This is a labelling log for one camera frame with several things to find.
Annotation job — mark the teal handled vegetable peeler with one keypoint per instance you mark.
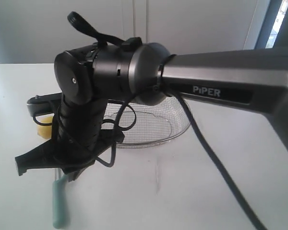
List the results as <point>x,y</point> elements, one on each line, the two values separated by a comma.
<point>60,215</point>

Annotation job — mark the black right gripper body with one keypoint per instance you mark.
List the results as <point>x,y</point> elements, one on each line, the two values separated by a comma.
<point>84,136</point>

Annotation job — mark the yellow lemon with sticker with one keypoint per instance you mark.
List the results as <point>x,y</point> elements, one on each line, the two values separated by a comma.
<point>45,131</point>

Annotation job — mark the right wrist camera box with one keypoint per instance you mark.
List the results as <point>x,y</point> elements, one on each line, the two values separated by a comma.
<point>44,104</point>

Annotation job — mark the white cabinet doors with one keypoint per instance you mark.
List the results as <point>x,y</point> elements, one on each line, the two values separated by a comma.
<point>35,31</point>

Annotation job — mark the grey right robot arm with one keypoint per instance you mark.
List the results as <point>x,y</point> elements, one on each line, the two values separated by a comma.
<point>90,77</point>

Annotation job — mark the oval steel mesh basket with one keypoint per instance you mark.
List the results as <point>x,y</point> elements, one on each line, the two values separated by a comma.
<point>147,126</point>

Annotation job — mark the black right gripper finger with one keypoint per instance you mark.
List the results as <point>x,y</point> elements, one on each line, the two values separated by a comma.
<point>38,158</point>
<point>72,173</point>

